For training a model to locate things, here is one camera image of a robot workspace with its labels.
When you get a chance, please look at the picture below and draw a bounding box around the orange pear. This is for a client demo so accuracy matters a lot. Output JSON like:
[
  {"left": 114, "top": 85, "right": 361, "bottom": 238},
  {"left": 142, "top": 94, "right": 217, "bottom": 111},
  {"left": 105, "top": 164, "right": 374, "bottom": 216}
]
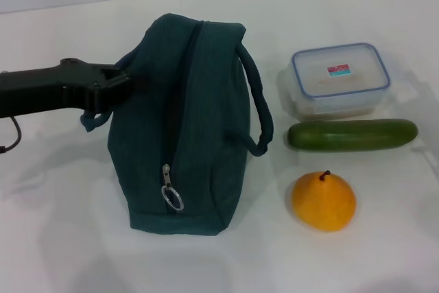
[{"left": 291, "top": 169, "right": 357, "bottom": 233}]

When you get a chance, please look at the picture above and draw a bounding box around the clear box with blue-rimmed lid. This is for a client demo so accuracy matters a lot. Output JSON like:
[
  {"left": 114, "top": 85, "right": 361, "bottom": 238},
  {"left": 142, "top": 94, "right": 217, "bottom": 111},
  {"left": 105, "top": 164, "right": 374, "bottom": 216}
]
[{"left": 278, "top": 42, "right": 392, "bottom": 122}]

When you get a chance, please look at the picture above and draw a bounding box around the teal fabric zip bag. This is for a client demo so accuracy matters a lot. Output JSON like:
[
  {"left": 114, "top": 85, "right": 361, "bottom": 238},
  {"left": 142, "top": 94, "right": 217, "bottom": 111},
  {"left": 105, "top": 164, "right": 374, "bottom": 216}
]
[{"left": 80, "top": 13, "right": 275, "bottom": 237}]

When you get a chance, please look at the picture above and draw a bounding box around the green cucumber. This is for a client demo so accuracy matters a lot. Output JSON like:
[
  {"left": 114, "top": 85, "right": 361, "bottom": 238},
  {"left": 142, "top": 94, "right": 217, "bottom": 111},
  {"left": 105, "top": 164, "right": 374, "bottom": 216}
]
[{"left": 287, "top": 118, "right": 419, "bottom": 152}]

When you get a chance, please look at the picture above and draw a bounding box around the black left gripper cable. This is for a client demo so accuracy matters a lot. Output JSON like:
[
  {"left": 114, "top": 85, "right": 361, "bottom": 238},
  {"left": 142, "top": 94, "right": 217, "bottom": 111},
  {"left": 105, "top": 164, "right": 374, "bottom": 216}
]
[{"left": 0, "top": 116, "right": 21, "bottom": 153}]

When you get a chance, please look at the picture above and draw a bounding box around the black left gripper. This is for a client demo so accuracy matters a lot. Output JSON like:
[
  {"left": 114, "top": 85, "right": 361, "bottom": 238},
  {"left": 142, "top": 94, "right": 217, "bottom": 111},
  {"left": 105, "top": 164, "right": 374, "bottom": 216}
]
[{"left": 0, "top": 58, "right": 150, "bottom": 119}]

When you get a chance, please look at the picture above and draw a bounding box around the metal zipper pull with ring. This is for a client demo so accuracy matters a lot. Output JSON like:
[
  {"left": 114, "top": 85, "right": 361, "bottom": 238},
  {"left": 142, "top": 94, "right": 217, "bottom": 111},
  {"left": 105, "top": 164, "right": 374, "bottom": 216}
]
[{"left": 161, "top": 163, "right": 185, "bottom": 211}]

